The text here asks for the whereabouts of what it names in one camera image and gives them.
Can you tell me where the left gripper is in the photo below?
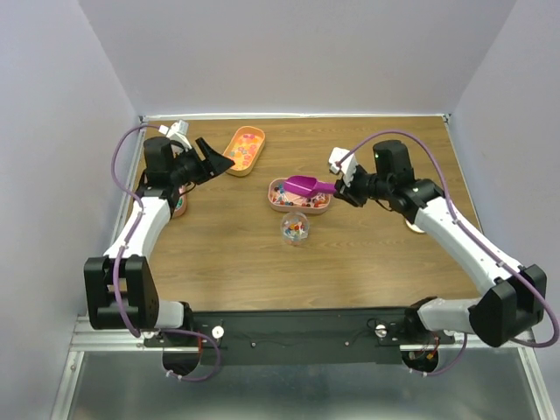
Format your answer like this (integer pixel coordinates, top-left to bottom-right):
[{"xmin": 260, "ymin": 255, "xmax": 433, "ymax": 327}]
[{"xmin": 171, "ymin": 137, "xmax": 236, "ymax": 186}]

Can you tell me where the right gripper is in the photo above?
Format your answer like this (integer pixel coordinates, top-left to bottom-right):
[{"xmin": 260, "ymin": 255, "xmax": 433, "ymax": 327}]
[{"xmin": 332, "ymin": 164, "xmax": 391, "ymax": 208}]

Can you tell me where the orange tray of star candies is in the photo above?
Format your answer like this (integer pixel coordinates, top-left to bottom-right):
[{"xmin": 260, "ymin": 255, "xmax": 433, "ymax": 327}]
[{"xmin": 223, "ymin": 126, "xmax": 266, "ymax": 177}]

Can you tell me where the magenta plastic scoop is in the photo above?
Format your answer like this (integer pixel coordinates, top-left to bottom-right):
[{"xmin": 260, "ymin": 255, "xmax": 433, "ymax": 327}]
[{"xmin": 283, "ymin": 176, "xmax": 336, "ymax": 198}]

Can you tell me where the pink tray of lollipops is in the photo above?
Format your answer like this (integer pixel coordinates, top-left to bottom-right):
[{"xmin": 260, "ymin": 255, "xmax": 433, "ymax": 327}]
[{"xmin": 268, "ymin": 178, "xmax": 332, "ymax": 214}]

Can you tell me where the clear plastic cup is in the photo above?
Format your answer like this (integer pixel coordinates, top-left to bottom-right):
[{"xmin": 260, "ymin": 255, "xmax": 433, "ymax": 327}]
[{"xmin": 280, "ymin": 212, "xmax": 310, "ymax": 246}]

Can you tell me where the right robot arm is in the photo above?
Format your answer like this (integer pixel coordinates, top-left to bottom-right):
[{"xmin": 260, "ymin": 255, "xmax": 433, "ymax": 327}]
[{"xmin": 328, "ymin": 140, "xmax": 547, "ymax": 347}]

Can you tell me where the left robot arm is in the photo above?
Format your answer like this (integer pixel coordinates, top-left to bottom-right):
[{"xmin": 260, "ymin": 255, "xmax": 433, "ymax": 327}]
[{"xmin": 84, "ymin": 136, "xmax": 234, "ymax": 346}]

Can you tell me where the pink tray of wrapped candies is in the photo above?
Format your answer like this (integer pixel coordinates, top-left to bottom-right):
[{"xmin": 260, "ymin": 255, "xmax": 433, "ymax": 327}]
[{"xmin": 171, "ymin": 193, "xmax": 187, "ymax": 219}]

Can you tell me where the white round lid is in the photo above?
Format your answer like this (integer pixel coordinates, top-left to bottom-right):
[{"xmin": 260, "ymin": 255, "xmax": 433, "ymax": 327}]
[{"xmin": 404, "ymin": 220, "xmax": 425, "ymax": 235}]

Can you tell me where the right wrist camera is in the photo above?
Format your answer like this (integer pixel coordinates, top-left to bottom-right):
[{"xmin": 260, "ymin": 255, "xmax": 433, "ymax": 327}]
[{"xmin": 327, "ymin": 147, "xmax": 358, "ymax": 186}]

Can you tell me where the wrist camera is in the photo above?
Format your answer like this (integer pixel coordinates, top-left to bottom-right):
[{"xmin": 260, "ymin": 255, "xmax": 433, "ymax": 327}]
[
  {"xmin": 158, "ymin": 120, "xmax": 192, "ymax": 153},
  {"xmin": 327, "ymin": 147, "xmax": 358, "ymax": 186}
]

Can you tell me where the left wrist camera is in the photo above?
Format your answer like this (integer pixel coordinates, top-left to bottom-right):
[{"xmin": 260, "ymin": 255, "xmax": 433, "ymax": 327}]
[{"xmin": 158, "ymin": 120, "xmax": 192, "ymax": 153}]

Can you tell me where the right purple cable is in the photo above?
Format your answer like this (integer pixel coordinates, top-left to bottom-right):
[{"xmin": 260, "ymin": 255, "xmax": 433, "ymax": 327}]
[{"xmin": 336, "ymin": 129, "xmax": 560, "ymax": 377}]

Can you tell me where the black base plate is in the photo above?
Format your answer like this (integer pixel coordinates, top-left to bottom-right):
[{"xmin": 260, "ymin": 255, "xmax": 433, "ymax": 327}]
[{"xmin": 144, "ymin": 307, "xmax": 455, "ymax": 366}]

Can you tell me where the aluminium frame rail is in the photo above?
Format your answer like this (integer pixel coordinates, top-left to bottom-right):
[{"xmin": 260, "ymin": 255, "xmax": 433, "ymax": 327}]
[{"xmin": 52, "ymin": 308, "xmax": 559, "ymax": 419}]

